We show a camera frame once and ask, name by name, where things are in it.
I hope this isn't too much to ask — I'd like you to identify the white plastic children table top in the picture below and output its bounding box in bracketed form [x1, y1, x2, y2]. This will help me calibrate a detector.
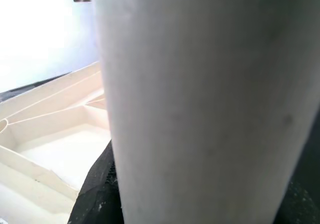
[0, 61, 113, 224]

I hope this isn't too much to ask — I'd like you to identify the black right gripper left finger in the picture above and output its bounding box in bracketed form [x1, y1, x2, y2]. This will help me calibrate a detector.
[67, 140, 126, 224]

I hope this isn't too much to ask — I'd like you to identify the black tablecloth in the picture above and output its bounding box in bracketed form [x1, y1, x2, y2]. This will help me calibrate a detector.
[0, 71, 320, 184]

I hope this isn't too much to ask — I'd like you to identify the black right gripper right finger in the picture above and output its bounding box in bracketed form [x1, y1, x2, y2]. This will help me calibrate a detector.
[273, 176, 320, 224]

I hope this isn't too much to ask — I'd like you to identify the white plastic table leg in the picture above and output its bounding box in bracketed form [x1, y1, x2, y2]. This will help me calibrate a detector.
[91, 0, 320, 224]

